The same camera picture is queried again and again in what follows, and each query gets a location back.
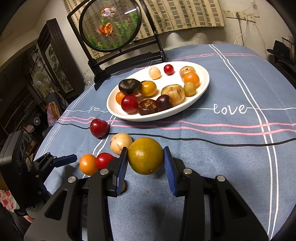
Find red cherry tomato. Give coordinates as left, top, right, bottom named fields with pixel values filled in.
left=164, top=64, right=175, bottom=75
left=96, top=152, right=115, bottom=169

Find olive green round fruit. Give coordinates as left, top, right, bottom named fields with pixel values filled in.
left=128, top=138, right=164, bottom=175

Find small orange fruit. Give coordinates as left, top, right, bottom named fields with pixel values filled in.
left=79, top=154, right=98, bottom=176

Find dark red plum back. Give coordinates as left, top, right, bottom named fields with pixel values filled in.
left=90, top=118, right=109, bottom=138

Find dark red plum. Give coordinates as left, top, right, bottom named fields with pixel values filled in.
left=121, top=95, right=139, bottom=114
left=90, top=118, right=109, bottom=138

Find brown mangosteen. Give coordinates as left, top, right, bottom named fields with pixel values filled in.
left=138, top=99, right=158, bottom=115

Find small dark plum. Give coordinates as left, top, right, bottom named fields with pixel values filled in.
left=156, top=94, right=173, bottom=112

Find large mandarin orange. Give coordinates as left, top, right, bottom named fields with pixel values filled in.
left=115, top=91, right=126, bottom=105

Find beige potato-like fruit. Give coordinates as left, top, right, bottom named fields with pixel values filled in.
left=161, top=84, right=185, bottom=106

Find dark purple mangosteen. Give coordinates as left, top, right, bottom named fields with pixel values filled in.
left=118, top=78, right=142, bottom=95

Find pale yellow round fruit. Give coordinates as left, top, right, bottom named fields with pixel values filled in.
left=149, top=67, right=162, bottom=80

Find small yellow longan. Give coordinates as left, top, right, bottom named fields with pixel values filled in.
left=184, top=81, right=197, bottom=97
left=122, top=181, right=126, bottom=192

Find yellow orange round fruit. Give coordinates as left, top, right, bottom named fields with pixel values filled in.
left=139, top=81, right=157, bottom=97

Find small orange tomato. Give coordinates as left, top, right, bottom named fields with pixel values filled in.
left=183, top=72, right=200, bottom=87

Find beige round fruit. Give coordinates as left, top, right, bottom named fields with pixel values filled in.
left=180, top=66, right=196, bottom=79

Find white oval plate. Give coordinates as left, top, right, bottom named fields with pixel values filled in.
left=106, top=61, right=210, bottom=122

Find white electric fan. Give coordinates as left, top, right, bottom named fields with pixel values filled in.
left=33, top=72, right=50, bottom=91

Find blue striped tablecloth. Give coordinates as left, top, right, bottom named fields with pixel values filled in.
left=37, top=44, right=295, bottom=238

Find dark framed painting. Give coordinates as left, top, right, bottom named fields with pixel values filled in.
left=37, top=18, right=84, bottom=103

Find goldfish screen on black stand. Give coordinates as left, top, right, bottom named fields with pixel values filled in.
left=67, top=1, right=168, bottom=90

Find beige checked curtain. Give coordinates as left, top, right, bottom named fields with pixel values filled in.
left=62, top=0, right=226, bottom=60

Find black hat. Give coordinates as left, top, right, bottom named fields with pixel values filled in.
left=267, top=40, right=292, bottom=61

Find wall power strip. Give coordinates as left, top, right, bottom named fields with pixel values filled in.
left=223, top=9, right=256, bottom=23

